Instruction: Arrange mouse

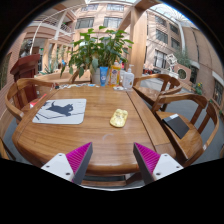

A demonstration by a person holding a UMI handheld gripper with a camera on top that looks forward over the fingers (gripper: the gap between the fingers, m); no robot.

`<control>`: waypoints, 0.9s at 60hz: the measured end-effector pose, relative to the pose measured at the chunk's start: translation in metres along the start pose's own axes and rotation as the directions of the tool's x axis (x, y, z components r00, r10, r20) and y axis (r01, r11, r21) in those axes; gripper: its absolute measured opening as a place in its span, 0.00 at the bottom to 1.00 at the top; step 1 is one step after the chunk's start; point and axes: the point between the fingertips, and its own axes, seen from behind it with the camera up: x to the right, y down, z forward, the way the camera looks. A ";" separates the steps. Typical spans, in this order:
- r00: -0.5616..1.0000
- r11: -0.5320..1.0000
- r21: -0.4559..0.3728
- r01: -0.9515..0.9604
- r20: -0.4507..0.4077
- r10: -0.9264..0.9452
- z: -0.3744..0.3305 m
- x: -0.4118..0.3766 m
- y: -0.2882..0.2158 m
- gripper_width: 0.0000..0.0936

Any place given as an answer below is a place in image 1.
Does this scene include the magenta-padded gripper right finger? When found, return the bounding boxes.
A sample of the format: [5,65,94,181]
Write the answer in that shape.
[133,142,184,185]

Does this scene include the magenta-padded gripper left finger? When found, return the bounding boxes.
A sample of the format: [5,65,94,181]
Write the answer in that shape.
[40,142,94,185]

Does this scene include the yellow computer mouse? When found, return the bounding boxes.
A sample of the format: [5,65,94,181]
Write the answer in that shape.
[109,108,129,128]

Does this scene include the grey cat-print mouse pad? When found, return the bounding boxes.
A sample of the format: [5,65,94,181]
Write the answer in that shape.
[32,98,87,125]

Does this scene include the wooden armchair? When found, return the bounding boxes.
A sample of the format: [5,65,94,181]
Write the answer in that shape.
[0,138,16,161]
[151,93,220,168]
[132,73,184,108]
[68,69,93,85]
[4,77,56,123]

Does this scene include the black notebook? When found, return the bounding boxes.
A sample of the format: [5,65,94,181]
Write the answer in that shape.
[162,113,191,140]

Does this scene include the red paper bag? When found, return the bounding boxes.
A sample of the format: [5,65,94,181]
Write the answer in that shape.
[29,93,48,109]

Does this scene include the yellow flower potted plant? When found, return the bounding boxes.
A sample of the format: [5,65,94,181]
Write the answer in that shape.
[194,82,204,96]

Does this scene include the white pump bottle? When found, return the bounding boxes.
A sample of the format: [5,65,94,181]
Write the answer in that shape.
[122,64,135,90]

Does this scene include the green agave plant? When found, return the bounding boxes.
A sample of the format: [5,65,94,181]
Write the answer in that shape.
[39,64,58,75]

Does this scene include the blue squeeze tube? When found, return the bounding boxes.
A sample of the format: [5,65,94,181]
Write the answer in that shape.
[99,66,109,88]

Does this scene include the white abstract sculpture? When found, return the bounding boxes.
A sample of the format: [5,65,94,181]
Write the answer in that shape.
[163,53,179,79]

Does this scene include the yellow orange bottle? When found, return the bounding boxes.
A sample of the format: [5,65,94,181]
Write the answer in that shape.
[109,60,122,88]

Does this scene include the dark red wooden lectern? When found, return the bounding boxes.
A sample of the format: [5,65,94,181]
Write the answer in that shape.
[9,53,41,104]

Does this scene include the leafy plant in white pot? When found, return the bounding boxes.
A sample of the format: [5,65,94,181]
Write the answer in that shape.
[59,25,134,85]

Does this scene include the dark bust statue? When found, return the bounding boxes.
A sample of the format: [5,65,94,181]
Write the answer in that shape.
[20,39,34,58]

